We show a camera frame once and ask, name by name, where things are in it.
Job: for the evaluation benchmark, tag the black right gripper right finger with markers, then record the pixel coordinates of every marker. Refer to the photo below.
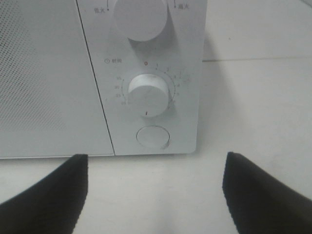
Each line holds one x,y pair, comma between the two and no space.
261,204

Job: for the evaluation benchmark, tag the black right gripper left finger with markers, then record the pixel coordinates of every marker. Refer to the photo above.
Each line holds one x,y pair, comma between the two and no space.
52,205

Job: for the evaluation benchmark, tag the white microwave door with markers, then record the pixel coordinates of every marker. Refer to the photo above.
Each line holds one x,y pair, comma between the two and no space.
49,101

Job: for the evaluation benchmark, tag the round white door button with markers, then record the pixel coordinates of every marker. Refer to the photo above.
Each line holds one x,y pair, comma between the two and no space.
153,137

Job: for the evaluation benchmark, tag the white microwave oven body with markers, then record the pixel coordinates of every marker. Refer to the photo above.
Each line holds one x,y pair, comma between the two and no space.
175,55

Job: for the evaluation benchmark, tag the white lower timer knob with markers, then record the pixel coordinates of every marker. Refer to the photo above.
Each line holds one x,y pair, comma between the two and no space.
148,95

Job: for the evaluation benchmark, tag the white upper power knob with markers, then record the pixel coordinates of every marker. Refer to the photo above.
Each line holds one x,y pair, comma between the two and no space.
141,20

